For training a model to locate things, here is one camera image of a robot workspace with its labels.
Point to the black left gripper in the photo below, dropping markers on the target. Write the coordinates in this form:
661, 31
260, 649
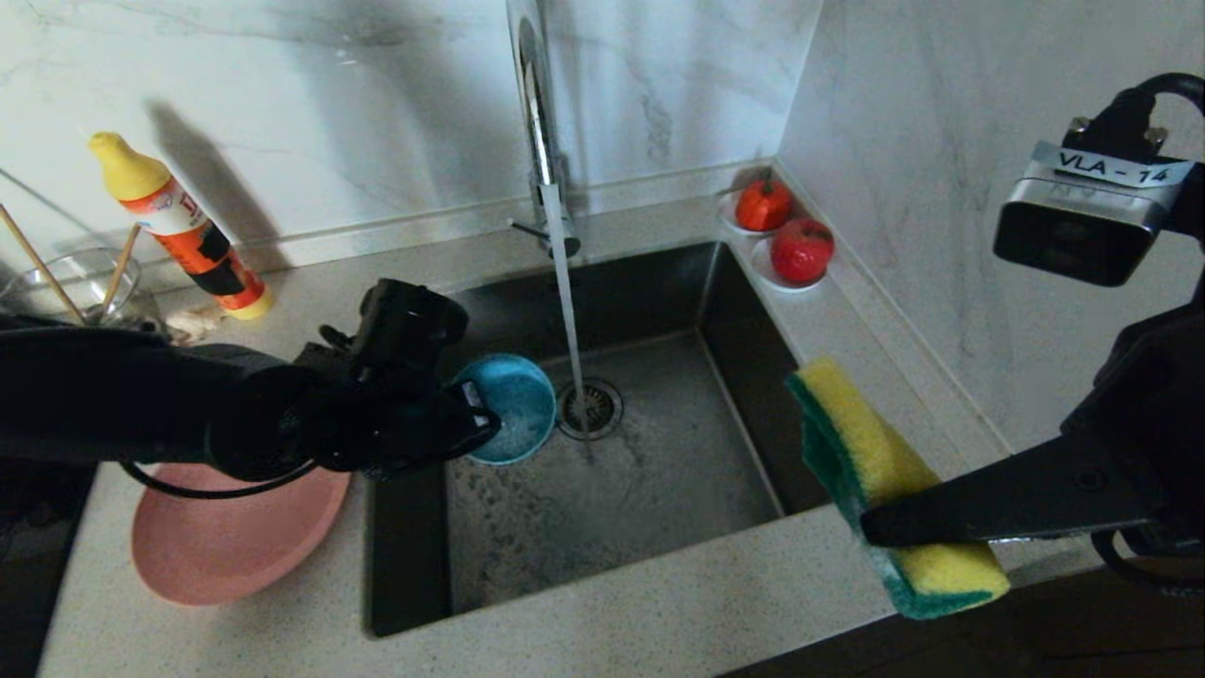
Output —
395, 424

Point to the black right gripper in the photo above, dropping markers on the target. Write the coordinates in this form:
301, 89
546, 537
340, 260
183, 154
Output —
1167, 414

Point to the teal blue bowl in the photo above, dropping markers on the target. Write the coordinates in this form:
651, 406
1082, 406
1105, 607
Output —
518, 405

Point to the yellow sponge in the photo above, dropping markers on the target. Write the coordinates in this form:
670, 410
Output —
866, 443

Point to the orange detergent bottle yellow cap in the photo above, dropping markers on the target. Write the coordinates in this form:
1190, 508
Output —
188, 231

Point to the wooden chopstick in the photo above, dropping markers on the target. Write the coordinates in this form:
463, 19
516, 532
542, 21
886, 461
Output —
42, 264
120, 273

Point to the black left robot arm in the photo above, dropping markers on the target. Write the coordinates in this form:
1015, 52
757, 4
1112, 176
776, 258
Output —
113, 395

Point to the metal sink drain strainer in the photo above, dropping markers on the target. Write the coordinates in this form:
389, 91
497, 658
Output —
602, 407

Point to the stainless steel sink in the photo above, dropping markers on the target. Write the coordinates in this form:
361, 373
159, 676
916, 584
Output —
659, 527

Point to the pink round plate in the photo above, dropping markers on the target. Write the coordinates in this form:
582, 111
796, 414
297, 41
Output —
235, 546

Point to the garlic bulb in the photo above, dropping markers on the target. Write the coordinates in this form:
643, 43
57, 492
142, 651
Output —
202, 325

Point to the clear glass pot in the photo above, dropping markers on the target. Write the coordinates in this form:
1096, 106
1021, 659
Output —
132, 297

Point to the red apple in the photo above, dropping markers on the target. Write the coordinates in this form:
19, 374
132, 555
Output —
800, 252

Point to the chrome faucet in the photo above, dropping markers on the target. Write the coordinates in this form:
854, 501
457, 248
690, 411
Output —
538, 122

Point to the small white dish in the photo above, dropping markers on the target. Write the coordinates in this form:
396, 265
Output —
764, 273
725, 218

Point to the red tomato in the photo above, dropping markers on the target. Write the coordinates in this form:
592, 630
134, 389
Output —
761, 209

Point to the black induction cooktop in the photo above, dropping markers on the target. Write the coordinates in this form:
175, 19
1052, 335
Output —
38, 584

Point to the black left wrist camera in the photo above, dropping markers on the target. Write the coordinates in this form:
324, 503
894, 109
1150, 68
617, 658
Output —
405, 320

